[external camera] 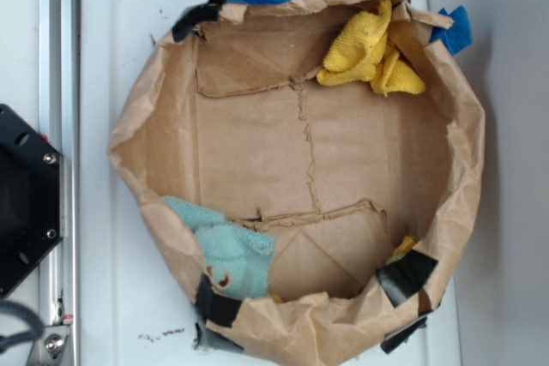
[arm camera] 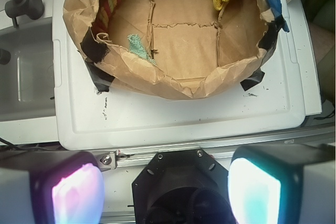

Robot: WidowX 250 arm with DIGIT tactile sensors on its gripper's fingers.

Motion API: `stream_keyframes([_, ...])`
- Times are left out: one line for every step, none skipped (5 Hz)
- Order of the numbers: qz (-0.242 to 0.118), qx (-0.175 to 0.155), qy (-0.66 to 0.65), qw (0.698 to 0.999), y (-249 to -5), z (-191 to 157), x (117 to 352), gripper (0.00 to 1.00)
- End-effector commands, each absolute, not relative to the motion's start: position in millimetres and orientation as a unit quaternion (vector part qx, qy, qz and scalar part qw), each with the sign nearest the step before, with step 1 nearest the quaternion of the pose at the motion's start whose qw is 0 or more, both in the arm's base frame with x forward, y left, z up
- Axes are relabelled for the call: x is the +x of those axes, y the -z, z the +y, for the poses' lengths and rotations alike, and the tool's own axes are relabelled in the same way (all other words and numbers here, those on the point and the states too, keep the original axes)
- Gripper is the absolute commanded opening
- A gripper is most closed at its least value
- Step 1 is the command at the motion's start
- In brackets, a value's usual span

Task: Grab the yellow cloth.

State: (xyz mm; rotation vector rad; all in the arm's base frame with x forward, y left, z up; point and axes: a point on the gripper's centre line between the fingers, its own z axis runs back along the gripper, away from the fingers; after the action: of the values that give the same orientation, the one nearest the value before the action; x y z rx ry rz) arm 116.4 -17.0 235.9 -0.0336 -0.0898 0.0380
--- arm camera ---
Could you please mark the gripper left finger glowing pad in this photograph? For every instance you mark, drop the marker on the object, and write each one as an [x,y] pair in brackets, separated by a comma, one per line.
[51,187]

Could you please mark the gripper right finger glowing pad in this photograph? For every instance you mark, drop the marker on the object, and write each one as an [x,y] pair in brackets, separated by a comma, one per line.
[279,183]

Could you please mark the light green cloth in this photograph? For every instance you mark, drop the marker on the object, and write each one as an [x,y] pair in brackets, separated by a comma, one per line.
[136,47]

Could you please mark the red yellow striped cloth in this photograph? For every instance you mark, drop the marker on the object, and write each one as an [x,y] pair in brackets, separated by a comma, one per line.
[105,12]

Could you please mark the steel sink basin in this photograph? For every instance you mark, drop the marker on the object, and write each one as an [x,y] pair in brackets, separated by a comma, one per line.
[27,77]

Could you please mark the white plastic bin lid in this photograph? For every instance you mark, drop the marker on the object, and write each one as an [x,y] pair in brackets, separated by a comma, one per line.
[89,120]

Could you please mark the black tape patch left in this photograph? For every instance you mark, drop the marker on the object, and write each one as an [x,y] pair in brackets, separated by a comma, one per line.
[95,52]

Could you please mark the black tape patch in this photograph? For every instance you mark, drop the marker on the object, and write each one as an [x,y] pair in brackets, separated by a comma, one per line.
[95,52]
[268,43]

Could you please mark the black tape patch right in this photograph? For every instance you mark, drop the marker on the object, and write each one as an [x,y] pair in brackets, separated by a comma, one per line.
[268,43]

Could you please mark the brown paper bag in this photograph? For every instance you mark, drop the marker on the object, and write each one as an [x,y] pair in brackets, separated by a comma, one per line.
[199,51]

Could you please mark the dark grey faucet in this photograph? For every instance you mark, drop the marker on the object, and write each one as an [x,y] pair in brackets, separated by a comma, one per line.
[33,9]

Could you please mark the blue tape strip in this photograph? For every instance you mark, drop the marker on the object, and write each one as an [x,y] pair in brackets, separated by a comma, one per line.
[276,8]

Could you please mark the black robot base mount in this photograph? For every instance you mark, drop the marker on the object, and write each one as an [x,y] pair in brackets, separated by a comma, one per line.
[182,187]

